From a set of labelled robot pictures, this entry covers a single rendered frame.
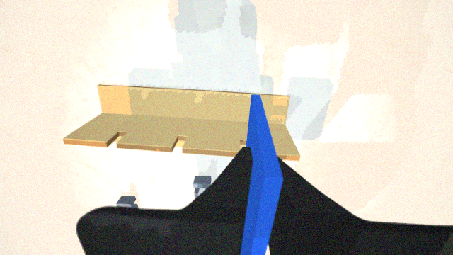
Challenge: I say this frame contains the tan slotted board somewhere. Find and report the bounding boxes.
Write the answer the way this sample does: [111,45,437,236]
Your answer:
[62,84,301,161]

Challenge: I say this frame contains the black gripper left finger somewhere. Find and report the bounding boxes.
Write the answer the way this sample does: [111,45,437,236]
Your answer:
[76,147,253,255]

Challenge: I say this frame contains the blue board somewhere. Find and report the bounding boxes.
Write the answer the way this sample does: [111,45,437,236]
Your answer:
[240,94,283,255]

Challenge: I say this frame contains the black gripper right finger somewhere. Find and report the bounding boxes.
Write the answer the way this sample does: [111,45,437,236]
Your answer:
[268,156,453,255]

